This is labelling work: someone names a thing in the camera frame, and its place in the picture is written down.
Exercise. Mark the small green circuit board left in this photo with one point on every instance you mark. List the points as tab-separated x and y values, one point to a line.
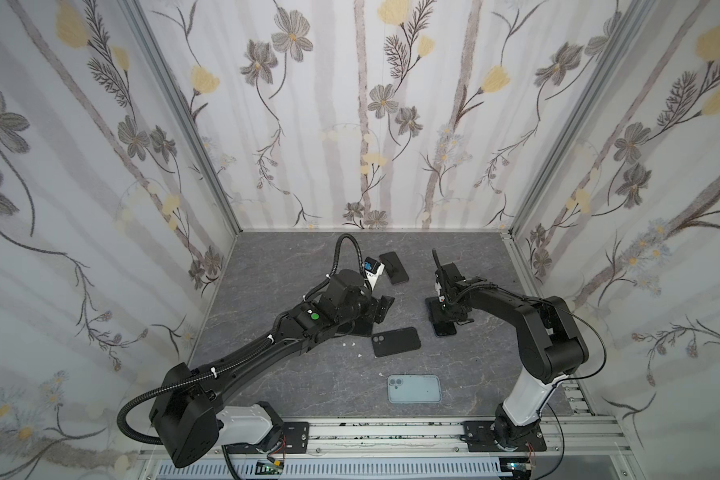
269	468

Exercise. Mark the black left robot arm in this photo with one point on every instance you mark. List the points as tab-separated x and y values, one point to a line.
192	415

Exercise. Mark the small green circuit board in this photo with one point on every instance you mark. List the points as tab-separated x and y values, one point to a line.
517	469
269	468

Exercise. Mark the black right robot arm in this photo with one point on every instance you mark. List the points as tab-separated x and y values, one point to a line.
550	346

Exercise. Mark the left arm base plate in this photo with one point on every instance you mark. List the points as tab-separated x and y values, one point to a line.
288	438

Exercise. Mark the white slotted cable duct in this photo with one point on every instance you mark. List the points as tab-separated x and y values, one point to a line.
379	468

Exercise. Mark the aluminium frame rail front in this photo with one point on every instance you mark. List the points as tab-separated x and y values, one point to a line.
441	436

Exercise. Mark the small green circuit board right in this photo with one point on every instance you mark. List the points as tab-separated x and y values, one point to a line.
517	469

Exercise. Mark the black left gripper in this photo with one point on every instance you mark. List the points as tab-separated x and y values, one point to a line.
383	305

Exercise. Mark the black phone case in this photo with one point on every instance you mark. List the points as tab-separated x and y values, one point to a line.
395	342

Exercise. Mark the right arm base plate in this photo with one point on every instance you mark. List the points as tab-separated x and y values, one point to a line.
500	435

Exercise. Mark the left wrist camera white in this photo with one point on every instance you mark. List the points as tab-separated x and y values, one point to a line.
373	269

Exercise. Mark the light blue phone case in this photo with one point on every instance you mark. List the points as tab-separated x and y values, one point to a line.
414	389

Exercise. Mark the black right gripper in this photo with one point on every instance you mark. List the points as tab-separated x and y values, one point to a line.
442	288

